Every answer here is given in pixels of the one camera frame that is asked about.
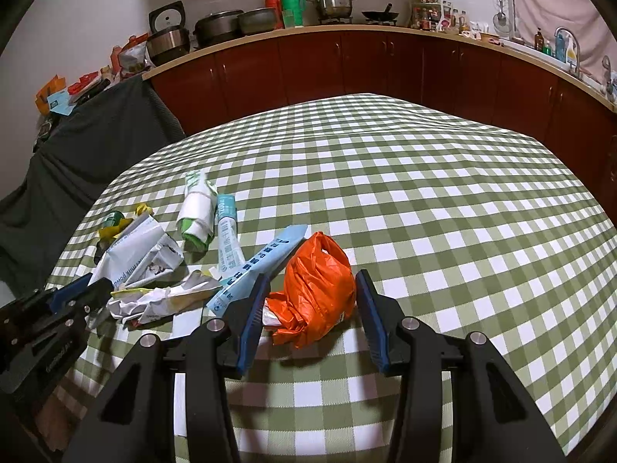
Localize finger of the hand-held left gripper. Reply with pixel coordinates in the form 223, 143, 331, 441
57, 278, 115, 333
47, 272, 94, 310

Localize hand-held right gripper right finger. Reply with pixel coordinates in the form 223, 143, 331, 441
355, 270, 567, 463

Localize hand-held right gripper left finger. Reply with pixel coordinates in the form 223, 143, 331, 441
62, 274, 271, 463

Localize white printed paper bag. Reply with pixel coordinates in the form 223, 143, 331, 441
91, 212, 186, 295

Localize white and yellow wrapper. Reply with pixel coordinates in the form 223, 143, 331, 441
107, 270, 223, 329

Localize orange plastic bag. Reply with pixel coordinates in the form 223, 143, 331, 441
266, 231, 357, 350

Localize toothpaste tube with teal cap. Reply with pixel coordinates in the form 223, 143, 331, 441
215, 194, 240, 281

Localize light blue long packet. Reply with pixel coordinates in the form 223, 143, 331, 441
206, 224, 309, 316

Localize green and white squeezed tube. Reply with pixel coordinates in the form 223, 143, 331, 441
176, 170, 217, 253

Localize dark green cloth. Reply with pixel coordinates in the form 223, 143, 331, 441
0, 74, 186, 300

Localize green checkered tablecloth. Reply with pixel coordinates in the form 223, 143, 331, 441
46, 93, 617, 463

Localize blue and white card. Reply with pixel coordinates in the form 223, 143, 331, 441
48, 89, 74, 115

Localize orange cardboard box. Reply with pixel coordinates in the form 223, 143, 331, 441
36, 74, 66, 113

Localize red packet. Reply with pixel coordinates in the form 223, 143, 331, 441
67, 71, 100, 96

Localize orange snack bag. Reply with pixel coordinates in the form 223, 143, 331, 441
110, 34, 151, 79

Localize dark red kitchen counter cabinets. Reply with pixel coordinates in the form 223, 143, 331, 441
142, 23, 617, 198

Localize dark cooking pot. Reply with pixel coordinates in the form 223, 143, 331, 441
194, 10, 244, 48

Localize grey metal pot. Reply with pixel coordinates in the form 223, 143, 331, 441
237, 8, 280, 36

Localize black wok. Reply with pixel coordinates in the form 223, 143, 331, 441
361, 3, 401, 23

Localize rack of seasoning bottles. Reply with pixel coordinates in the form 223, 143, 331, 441
410, 0, 470, 34

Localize green thermos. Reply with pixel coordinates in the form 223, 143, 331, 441
281, 0, 307, 28

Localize steel steamer pot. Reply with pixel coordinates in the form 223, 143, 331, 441
311, 0, 357, 19

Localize hanging metal skimmer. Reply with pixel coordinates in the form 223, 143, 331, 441
492, 0, 512, 39

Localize steel faucet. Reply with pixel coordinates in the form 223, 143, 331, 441
554, 27, 586, 78

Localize pink curtain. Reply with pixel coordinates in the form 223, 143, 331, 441
511, 0, 617, 73

